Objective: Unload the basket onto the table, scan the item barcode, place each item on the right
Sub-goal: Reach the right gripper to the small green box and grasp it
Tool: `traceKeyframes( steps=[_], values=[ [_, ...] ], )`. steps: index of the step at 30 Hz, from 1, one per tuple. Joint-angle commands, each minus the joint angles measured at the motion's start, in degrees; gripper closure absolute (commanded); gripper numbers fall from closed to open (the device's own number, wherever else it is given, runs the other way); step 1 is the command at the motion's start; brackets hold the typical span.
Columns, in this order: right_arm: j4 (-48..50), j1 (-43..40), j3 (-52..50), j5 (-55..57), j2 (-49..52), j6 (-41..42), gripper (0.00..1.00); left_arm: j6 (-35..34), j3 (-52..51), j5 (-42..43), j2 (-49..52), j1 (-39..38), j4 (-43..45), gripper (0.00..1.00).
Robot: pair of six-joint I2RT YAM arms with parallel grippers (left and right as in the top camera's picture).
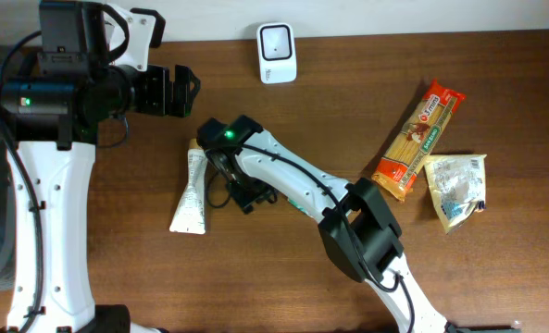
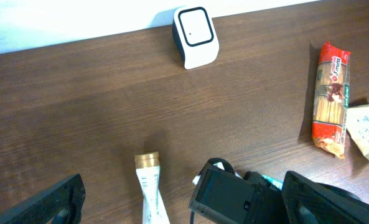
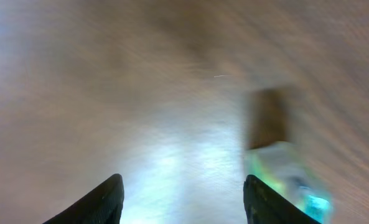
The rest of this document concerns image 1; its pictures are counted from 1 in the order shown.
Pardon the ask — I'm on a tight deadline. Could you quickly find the white tube with gold cap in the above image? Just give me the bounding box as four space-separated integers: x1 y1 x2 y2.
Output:
169 139 207 235

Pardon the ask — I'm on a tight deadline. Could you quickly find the orange spaghetti packet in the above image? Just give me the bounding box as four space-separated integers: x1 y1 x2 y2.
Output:
372 80 467 202

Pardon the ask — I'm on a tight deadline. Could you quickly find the cream snack bag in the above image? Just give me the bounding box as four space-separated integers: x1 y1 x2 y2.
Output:
424 154 486 234

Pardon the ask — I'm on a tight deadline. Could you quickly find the green tissue packet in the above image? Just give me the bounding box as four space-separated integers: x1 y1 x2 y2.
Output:
287 198 312 217

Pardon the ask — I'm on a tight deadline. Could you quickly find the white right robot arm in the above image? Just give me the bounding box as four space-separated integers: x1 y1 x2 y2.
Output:
196 116 455 332

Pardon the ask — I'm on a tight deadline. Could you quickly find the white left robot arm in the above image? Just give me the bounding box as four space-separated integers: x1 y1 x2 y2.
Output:
0 1 200 332

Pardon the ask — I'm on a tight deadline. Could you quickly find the white barcode scanner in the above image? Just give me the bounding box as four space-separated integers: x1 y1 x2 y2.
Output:
256 22 297 84

